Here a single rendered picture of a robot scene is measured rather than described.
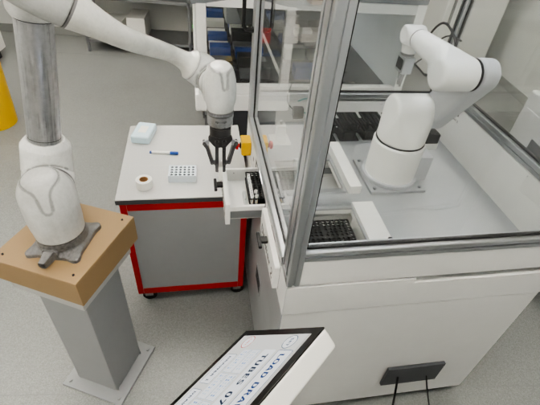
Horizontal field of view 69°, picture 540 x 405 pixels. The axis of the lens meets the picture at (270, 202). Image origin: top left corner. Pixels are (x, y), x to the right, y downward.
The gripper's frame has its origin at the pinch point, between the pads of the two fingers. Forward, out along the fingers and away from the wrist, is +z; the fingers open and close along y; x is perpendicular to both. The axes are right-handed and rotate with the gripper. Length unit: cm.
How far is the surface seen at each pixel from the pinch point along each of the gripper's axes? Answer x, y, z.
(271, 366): -85, 5, -16
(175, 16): 425, -31, 68
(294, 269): -52, 18, -3
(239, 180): 14.4, 8.9, 15.7
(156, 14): 427, -55, 67
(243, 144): 32.5, 12.7, 8.9
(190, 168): 29.8, -12.2, 19.8
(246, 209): -9.5, 9.3, 11.3
